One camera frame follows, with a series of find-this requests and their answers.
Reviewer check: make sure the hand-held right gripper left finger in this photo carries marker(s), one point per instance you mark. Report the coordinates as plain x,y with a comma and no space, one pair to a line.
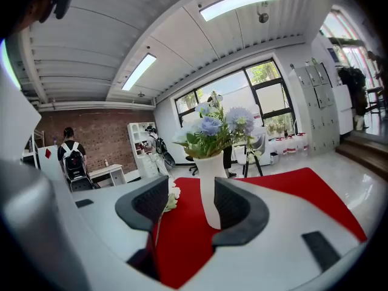
148,199

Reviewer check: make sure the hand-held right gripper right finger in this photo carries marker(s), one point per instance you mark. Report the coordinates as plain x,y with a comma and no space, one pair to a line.
239,214

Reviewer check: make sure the white flowers bunch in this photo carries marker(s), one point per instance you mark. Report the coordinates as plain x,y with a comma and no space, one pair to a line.
172,196

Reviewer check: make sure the white ceramic vase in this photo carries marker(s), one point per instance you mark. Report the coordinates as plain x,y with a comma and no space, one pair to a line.
209,174

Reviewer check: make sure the blue flowers bunch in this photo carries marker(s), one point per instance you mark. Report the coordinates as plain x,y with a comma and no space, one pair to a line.
210,125

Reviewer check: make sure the small white desk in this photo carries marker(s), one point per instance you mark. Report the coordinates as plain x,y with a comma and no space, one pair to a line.
110,173

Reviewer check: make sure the black tripod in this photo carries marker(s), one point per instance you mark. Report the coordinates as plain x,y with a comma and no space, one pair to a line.
254,162

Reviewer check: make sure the black office chair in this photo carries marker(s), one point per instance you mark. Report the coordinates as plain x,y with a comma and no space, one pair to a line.
192,165

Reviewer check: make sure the white shelf cabinet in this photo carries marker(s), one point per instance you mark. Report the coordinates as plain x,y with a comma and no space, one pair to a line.
138,144

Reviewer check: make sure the red table cloth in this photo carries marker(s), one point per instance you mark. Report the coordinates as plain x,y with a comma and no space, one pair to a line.
185,247

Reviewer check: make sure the black white backpack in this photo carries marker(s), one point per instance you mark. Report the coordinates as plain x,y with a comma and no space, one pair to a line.
73,162

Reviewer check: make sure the row of white red-label bottles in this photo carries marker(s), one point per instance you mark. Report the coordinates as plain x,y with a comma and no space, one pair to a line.
291,145

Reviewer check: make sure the white board with red diamond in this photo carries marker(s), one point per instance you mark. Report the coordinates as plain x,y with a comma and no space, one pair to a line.
50,162

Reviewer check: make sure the large black-framed window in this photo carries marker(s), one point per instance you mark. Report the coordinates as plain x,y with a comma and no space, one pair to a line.
266,95

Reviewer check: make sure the long ceiling light panel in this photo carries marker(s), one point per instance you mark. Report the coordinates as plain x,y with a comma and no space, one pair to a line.
7,65
139,71
239,2

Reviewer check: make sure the grey metal lockers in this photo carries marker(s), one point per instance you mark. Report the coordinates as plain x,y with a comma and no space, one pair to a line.
318,108

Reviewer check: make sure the wooden steps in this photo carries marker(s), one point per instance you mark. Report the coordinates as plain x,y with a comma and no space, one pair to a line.
363,156

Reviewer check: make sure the tall white cabinet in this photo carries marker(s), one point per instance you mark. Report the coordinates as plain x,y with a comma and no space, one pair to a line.
339,102

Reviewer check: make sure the hanging dark clothes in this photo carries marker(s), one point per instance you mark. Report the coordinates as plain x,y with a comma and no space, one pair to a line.
354,86

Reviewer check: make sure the round ceiling fixture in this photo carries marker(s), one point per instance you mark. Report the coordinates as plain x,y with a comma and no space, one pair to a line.
263,17

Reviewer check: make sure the person's head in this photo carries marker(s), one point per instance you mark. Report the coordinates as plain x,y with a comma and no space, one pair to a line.
21,2

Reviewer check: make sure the black head-worn camera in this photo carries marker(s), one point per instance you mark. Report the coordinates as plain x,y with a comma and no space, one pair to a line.
64,2

